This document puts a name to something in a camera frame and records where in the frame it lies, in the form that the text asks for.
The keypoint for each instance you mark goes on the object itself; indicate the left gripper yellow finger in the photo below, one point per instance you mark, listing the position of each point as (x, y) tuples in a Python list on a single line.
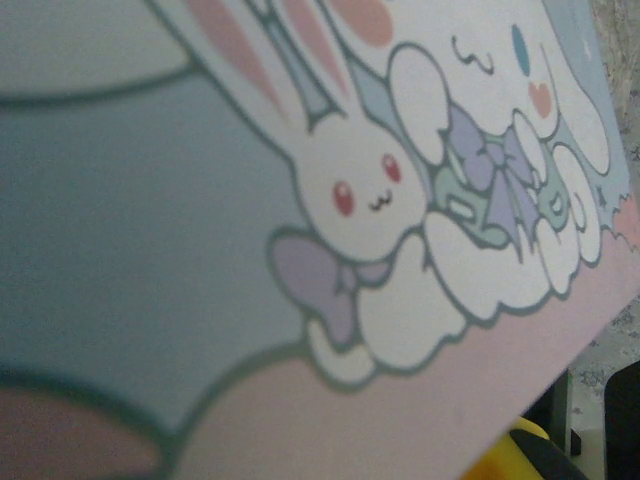
[(525, 452)]

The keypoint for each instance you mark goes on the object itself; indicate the blue cartoon tin box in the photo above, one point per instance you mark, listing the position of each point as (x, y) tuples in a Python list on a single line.
[(200, 200)]

